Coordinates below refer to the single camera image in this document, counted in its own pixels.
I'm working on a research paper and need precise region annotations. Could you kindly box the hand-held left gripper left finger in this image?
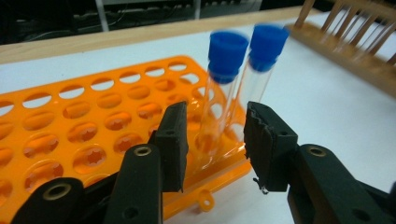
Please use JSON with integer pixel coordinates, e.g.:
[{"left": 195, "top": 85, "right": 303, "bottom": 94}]
[{"left": 104, "top": 101, "right": 190, "bottom": 224}]

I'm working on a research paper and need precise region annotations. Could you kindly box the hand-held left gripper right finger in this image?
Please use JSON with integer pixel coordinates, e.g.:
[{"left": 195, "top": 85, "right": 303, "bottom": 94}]
[{"left": 243, "top": 101, "right": 396, "bottom": 224}]

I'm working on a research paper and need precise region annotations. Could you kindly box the orange plastic tube rack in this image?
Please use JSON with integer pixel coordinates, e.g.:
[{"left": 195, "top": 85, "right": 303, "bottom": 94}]
[{"left": 0, "top": 55, "right": 252, "bottom": 224}]

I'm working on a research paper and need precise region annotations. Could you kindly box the blue-capped clear test tube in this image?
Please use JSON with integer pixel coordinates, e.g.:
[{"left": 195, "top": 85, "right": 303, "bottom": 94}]
[
  {"left": 228, "top": 23, "right": 290, "bottom": 141},
  {"left": 194, "top": 29, "right": 250, "bottom": 166}
]

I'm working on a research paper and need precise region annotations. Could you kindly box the wooden test tube rack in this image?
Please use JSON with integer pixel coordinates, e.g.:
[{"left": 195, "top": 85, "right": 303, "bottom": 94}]
[{"left": 286, "top": 0, "right": 396, "bottom": 99}]

